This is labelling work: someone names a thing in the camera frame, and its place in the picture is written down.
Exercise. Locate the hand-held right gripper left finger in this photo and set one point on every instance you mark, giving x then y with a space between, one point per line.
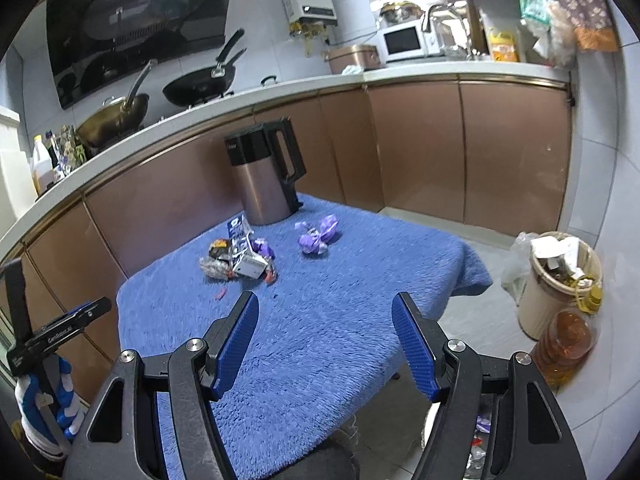
235 345

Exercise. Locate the white carton pieces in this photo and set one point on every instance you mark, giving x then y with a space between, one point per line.
550 250

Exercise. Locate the floral apron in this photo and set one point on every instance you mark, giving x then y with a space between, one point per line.
590 20

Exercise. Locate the blue fluffy towel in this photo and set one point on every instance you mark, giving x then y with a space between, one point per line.
325 310

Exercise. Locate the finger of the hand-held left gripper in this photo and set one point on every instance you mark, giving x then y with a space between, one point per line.
16 290
85 312

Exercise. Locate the amber cooking oil bottle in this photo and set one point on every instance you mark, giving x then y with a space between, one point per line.
565 340

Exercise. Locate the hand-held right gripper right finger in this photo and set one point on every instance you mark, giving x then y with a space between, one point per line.
415 345

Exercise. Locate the brown black electric kettle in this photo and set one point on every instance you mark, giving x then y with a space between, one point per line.
265 195

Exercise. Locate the brown rice cooker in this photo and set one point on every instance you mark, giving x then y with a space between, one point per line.
352 57

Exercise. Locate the chrome kitchen faucet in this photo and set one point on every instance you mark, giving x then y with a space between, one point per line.
427 20

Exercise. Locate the clear plastic bag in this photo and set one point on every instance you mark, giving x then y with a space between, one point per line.
515 270

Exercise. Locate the white hanging plastic bag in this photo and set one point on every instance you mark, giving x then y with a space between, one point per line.
555 42

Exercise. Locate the black glass range hood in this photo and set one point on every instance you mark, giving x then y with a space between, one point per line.
140 25

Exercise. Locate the white plastic bottle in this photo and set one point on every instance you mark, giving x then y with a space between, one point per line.
44 167

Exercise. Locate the purple candy wrapper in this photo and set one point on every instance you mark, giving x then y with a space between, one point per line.
262 246
482 422
317 235

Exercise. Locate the blue white packet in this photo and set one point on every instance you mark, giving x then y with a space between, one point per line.
238 230

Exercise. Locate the white cloth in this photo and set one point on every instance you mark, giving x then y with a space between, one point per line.
351 70

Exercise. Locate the black orange wrapper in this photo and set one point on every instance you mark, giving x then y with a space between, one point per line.
218 246

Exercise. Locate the glass wok lid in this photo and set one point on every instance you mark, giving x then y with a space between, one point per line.
112 102

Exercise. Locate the black frying pan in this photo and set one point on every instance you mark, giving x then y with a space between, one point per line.
195 87

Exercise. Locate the yellow bag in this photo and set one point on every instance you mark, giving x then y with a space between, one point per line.
501 45

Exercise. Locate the gas stove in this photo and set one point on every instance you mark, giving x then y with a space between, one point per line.
210 99

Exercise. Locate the person's left hand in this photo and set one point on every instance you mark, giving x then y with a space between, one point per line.
27 405

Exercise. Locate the large white appliance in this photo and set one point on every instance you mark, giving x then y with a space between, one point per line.
12 175

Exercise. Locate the beige plastic bin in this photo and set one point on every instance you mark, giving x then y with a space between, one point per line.
540 310

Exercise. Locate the clear plastic wrapper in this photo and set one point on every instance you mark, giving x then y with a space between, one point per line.
215 266

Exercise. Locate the dark glass sauce bottle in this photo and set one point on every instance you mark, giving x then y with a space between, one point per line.
51 152

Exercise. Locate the small red wrapper scrap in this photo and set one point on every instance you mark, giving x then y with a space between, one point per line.
270 275
220 293

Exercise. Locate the white microwave oven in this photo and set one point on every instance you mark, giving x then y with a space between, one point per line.
402 42

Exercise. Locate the steel pot with lid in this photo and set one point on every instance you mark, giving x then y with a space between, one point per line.
400 12

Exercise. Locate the small white paper package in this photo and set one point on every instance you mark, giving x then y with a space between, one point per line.
247 265

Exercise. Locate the golden wok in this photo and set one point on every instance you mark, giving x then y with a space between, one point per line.
107 127

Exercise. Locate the brown kitchen base cabinet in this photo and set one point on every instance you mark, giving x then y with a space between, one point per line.
425 145

